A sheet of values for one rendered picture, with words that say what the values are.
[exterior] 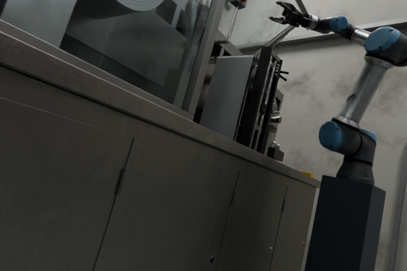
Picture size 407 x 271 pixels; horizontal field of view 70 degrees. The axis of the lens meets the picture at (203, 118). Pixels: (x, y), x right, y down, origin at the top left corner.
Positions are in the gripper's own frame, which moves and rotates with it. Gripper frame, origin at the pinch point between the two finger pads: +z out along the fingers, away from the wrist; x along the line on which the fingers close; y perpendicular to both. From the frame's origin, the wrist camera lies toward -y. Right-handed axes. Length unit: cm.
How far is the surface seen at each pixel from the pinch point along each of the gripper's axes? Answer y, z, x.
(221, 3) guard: 55, 47, -6
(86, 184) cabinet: 104, 77, 22
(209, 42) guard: 63, 49, 4
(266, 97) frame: 30.9, 0.5, 35.1
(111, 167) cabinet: 100, 73, 21
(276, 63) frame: 15.9, -5.7, 21.8
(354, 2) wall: -208, -218, -4
